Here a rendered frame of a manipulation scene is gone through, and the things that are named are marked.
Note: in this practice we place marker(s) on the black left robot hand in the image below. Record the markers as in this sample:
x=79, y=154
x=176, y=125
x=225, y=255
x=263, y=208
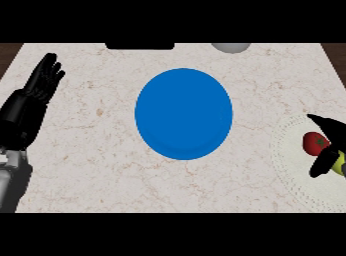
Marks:
x=27, y=100

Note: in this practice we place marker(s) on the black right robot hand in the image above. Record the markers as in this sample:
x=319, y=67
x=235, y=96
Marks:
x=339, y=133

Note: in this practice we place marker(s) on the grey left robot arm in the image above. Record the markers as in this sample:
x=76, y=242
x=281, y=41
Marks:
x=2, y=183

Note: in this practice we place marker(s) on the red tomato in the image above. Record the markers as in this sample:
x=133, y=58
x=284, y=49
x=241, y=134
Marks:
x=315, y=143

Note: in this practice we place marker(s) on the blue plate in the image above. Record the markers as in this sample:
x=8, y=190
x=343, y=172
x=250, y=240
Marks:
x=184, y=114

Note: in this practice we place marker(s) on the yellow-green fruit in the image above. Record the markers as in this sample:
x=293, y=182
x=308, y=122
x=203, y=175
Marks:
x=339, y=164

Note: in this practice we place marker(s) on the black appliance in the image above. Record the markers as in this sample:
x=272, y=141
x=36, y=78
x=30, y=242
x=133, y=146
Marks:
x=139, y=46

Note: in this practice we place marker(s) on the grey round object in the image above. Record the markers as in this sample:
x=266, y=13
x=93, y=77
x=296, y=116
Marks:
x=231, y=47

